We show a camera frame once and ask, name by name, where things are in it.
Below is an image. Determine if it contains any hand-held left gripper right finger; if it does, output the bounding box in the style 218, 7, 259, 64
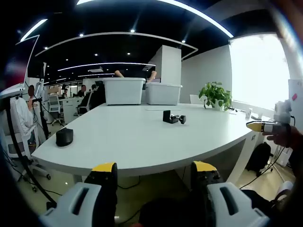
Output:
190, 160, 270, 227

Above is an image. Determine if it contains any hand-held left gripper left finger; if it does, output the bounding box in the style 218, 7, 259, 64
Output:
39, 162, 118, 227

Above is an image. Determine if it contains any black fixed fixture clamp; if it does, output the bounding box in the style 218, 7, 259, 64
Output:
162, 110, 178, 124

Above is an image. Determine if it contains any black backpack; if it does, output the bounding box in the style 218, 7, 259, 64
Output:
245, 141, 273, 177

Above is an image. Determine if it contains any window with white blinds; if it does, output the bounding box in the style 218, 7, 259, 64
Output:
228, 34, 291, 111

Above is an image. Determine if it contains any person's dark clothed body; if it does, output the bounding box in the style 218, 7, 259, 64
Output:
138, 196, 209, 227

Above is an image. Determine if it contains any potted green plant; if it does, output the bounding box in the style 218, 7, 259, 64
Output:
198, 81, 233, 112

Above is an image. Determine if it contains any black rounded case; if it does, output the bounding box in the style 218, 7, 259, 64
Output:
55, 127, 75, 148

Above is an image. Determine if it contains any white chair back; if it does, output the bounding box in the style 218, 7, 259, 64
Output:
189, 94, 202, 105

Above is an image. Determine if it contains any black floor stand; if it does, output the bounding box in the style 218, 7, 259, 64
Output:
4, 98, 57, 210

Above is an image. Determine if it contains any white flat strip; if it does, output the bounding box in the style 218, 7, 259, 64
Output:
144, 107, 182, 112

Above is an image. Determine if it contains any black tripod stand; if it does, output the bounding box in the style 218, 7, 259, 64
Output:
33, 61, 51, 140

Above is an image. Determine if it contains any wide white storage bin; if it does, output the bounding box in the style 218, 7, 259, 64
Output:
144, 82, 183, 106

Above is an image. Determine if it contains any tall white storage bin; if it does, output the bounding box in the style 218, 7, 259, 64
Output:
102, 77, 146, 106

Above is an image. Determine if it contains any white mesh office chair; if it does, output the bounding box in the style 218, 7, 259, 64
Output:
48, 94, 64, 126

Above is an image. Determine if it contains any white office chair with coat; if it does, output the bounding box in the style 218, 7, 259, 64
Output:
6, 96, 52, 190

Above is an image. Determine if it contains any laptop on stand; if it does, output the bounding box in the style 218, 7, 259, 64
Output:
0, 82, 26, 99

